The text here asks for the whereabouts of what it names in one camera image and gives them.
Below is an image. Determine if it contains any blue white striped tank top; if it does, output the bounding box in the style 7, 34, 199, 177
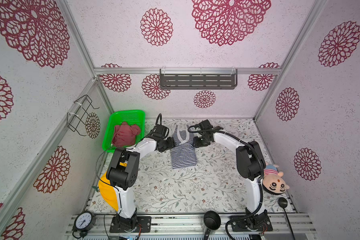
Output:
170, 125, 198, 169

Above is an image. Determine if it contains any maroon tank top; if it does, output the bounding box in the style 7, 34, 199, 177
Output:
112, 122, 141, 147

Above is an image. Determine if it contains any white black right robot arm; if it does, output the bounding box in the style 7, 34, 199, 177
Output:
188, 120, 266, 216

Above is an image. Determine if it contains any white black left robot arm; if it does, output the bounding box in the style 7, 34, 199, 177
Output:
106, 124, 175, 219

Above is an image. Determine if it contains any green plastic basket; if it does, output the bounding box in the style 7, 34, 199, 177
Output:
102, 110, 146, 153

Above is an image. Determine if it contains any yellow hat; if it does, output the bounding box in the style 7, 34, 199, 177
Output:
99, 173, 119, 212

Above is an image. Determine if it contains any plush doll toy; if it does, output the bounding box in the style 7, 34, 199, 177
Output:
262, 163, 290, 195

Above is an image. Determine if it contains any black small ladle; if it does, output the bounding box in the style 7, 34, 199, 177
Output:
278, 198, 296, 240

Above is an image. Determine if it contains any round pressure gauge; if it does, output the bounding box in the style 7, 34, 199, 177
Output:
72, 211, 96, 240

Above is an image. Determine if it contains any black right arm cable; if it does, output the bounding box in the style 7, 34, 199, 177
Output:
187, 124, 265, 240

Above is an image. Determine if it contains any grey wall shelf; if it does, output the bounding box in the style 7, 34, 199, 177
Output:
159, 69, 238, 90

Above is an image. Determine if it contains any black wire wall rack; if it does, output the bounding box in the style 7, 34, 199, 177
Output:
66, 95, 101, 139

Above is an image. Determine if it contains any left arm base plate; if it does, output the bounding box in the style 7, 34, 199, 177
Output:
109, 216, 152, 233

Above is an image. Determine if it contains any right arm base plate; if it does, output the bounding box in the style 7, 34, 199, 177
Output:
230, 212, 274, 232

